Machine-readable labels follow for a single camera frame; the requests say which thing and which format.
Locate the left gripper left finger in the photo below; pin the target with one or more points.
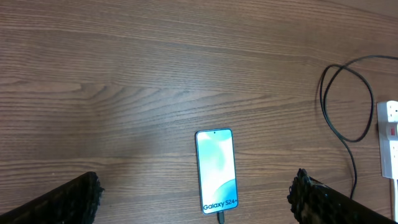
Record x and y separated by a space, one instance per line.
75 202

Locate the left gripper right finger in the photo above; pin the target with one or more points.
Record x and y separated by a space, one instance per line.
313 202

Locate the blue Galaxy smartphone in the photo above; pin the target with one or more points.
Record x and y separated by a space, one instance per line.
216 170

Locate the white power strip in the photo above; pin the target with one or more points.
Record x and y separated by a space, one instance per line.
387 112

